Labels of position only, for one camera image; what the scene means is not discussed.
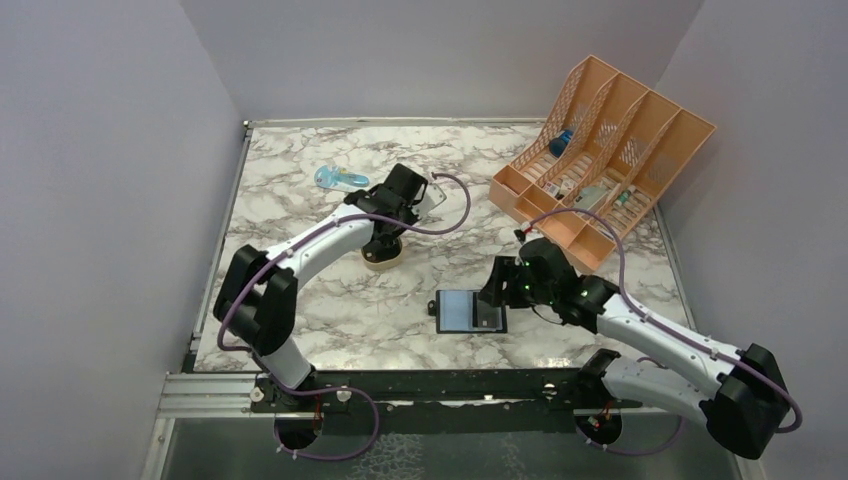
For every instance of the black credit card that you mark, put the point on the black credit card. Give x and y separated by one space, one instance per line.
484 316

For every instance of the gold oval tray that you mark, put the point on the gold oval tray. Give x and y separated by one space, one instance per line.
379 256

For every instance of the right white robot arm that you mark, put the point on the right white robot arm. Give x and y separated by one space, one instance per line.
738 395

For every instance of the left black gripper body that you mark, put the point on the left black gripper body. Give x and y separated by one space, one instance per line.
397 233

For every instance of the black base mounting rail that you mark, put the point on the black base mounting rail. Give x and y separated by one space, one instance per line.
438 401

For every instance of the blue round object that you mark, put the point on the blue round object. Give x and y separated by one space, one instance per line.
559 144

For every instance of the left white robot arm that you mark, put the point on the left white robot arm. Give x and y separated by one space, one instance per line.
258 298

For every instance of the grey pouch in rack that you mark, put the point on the grey pouch in rack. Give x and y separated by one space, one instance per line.
591 198

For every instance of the orange file organizer rack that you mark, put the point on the orange file organizer rack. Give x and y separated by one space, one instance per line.
624 134

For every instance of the black card holder wallet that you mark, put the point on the black card holder wallet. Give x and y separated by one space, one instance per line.
452 311

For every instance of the small box in rack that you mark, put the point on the small box in rack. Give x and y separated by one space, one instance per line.
560 188

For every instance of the blue blister pack item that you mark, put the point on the blue blister pack item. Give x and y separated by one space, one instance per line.
340 179

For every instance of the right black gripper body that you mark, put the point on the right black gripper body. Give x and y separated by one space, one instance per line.
520 289

